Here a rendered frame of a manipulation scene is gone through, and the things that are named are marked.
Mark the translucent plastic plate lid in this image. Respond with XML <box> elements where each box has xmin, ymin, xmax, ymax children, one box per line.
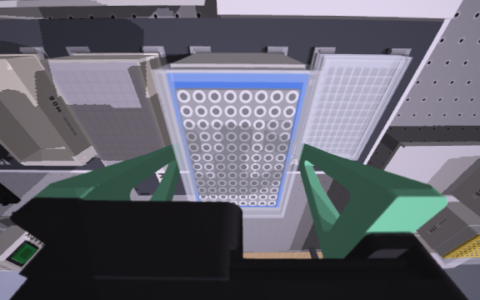
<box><xmin>305</xmin><ymin>55</ymin><xmax>413</xmax><ymax>161</ymax></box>

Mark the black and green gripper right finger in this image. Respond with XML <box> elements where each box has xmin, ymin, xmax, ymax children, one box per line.
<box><xmin>299</xmin><ymin>143</ymin><xmax>448</xmax><ymax>258</ymax></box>

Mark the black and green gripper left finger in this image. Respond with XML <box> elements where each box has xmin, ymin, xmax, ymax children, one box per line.
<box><xmin>33</xmin><ymin>145</ymin><xmax>180</xmax><ymax>201</ymax></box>

